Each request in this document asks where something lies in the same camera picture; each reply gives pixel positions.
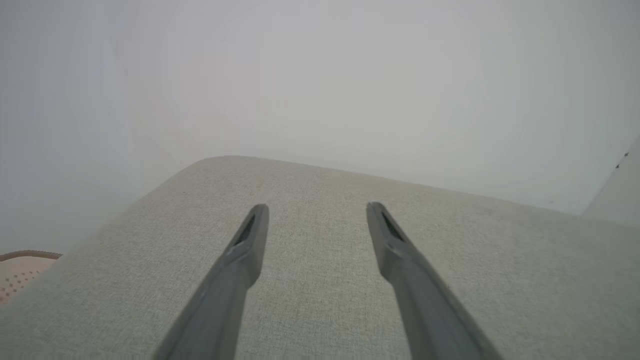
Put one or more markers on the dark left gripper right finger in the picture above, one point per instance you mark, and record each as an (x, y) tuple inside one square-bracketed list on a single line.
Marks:
[(425, 305)]

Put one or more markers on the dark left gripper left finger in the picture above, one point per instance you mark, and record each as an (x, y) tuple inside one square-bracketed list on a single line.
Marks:
[(225, 295)]

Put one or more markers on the beige perforated laundry basket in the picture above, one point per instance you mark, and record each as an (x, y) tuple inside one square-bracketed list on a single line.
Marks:
[(20, 272)]

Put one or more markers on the clear partition panel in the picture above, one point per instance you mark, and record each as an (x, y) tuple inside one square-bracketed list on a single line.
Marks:
[(620, 195)]

